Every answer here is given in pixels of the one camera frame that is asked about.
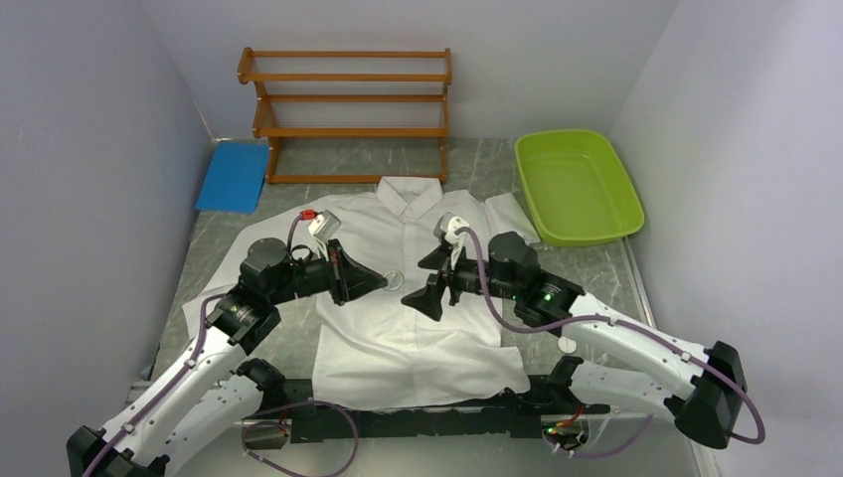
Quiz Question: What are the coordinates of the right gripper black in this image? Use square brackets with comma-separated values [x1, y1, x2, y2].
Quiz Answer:
[402, 242, 520, 319]

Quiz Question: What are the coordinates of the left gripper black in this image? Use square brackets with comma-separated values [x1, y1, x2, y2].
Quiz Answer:
[268, 238, 387, 305]

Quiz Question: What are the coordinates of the white shirt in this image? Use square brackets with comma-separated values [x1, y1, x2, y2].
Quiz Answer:
[182, 175, 543, 410]

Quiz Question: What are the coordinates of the white round brooch backing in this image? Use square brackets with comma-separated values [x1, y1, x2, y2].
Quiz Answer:
[384, 270, 405, 292]

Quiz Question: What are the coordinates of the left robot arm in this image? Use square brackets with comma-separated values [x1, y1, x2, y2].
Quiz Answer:
[67, 238, 388, 476]

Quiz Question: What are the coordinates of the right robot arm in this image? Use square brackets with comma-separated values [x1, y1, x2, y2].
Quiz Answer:
[402, 233, 759, 449]

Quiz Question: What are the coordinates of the blue board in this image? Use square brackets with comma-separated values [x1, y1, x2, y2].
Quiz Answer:
[195, 141, 269, 214]

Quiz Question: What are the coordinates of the green plastic basin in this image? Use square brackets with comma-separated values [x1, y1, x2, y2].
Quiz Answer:
[514, 129, 645, 247]

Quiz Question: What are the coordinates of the wooden shoe rack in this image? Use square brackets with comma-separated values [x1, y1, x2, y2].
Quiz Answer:
[237, 48, 453, 185]

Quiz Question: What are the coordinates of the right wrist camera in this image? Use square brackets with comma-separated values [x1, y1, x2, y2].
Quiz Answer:
[434, 213, 470, 266]

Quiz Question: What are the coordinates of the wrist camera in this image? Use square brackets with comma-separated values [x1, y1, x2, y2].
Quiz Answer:
[299, 210, 342, 257]
[434, 213, 470, 266]

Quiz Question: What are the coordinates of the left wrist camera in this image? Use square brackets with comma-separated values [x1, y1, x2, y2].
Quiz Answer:
[299, 210, 342, 257]

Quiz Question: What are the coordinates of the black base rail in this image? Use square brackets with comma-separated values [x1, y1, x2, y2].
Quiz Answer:
[231, 356, 610, 438]

